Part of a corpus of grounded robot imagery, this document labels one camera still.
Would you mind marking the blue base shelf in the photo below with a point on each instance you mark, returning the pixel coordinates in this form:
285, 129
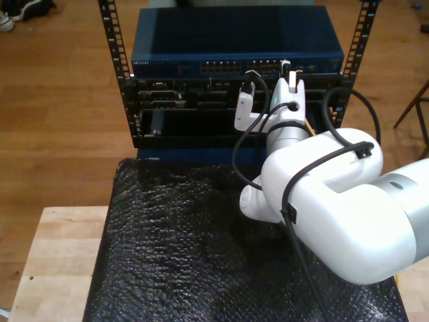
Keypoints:
201, 155

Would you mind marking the black perforated rack post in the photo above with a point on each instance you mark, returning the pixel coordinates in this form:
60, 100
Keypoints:
129, 110
345, 90

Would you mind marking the white shoe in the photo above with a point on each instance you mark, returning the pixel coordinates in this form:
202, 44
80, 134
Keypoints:
5, 21

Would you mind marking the black bubble wrap mat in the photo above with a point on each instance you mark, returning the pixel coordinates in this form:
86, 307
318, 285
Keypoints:
167, 268

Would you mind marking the dark wooden chair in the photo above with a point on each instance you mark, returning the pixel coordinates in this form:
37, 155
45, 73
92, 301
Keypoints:
399, 121

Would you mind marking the small blue floor object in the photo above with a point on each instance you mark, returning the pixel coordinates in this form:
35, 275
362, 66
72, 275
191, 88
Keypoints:
416, 5

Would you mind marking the black rack server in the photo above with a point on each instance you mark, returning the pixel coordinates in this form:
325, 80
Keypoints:
201, 97

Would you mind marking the blue network switch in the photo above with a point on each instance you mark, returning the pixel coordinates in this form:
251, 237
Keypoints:
234, 33

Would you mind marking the white corner piece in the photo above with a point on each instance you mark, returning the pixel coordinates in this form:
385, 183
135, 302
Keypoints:
3, 315

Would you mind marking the dark sneaker white sole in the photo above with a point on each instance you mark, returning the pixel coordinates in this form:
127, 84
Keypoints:
30, 8

